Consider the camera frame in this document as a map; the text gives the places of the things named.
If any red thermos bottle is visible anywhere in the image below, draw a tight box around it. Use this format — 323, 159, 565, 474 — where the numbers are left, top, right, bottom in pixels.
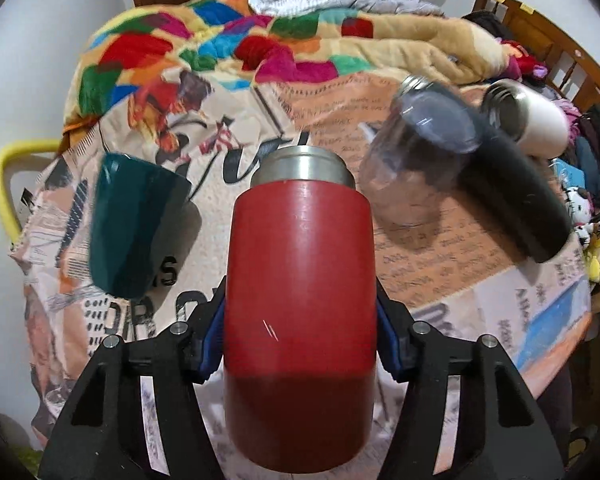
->
224, 146, 377, 474

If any dark green cup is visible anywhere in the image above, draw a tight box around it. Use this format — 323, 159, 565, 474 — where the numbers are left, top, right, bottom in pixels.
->
88, 153, 192, 300

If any clear plastic cup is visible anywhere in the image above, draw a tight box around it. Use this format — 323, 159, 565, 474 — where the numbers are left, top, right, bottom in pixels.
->
358, 84, 480, 226

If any dalmatian plush toy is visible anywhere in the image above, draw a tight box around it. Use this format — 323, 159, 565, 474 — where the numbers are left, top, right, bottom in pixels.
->
564, 186, 594, 249

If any black thermos bottle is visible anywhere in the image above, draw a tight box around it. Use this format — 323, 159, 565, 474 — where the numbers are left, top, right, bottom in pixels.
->
396, 74, 574, 265

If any white thermos bottle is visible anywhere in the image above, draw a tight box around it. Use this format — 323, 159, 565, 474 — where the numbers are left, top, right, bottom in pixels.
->
480, 79, 569, 159

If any wooden bed headboard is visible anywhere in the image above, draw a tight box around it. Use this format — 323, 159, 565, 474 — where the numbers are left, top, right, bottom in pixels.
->
472, 0, 600, 112

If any red plush toy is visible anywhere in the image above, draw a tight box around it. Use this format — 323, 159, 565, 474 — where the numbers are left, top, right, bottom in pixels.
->
502, 40, 548, 81

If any colourful patchwork blanket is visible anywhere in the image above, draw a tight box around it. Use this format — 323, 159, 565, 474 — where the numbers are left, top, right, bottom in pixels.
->
64, 0, 510, 133

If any white grey crumpled cloth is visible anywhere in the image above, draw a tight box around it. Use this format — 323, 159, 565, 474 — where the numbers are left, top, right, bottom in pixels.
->
248, 0, 444, 18

